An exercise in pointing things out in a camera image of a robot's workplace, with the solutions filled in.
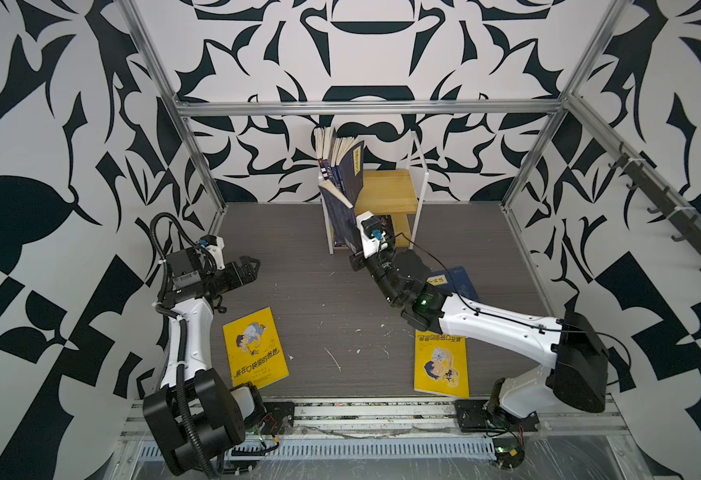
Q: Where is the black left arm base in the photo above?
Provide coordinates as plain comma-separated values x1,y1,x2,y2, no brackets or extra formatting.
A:
244,401,296,435

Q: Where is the thick blue book yellow label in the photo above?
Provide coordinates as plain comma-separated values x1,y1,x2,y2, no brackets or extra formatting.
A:
330,137,356,199

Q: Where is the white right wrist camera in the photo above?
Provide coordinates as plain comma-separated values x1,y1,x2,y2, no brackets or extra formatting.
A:
356,211,389,258

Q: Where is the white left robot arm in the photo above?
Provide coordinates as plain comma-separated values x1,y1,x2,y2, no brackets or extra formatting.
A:
142,235,266,479

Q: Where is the wooden white-framed bookshelf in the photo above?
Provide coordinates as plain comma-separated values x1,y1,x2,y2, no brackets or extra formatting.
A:
320,135,429,253

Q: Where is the grey wall hook rail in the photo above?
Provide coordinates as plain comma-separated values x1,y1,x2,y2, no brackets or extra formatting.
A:
609,141,701,273

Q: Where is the purple portrait book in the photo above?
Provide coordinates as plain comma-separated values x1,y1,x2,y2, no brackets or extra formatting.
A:
314,126,342,188

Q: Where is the black standing book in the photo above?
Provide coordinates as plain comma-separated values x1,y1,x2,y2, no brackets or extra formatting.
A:
314,126,334,180

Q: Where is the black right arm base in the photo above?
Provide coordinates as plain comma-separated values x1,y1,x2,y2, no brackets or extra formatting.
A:
453,378,539,433

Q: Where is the black corrugated cable hose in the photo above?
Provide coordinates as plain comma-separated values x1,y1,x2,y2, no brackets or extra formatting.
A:
148,212,280,480

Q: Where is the white cable tie scrap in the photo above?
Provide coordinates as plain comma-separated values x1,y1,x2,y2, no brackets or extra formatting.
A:
324,347,342,372

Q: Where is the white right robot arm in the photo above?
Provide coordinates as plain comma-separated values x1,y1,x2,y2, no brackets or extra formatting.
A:
350,250,608,422

